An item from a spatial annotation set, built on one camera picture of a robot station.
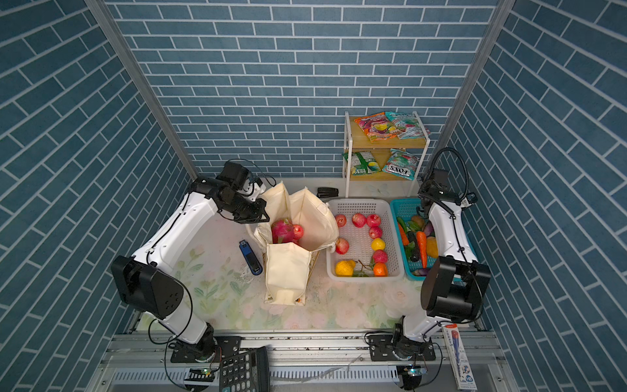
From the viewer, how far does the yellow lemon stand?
0.86 meters

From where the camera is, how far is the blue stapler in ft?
2.99

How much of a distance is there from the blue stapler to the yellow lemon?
297 mm
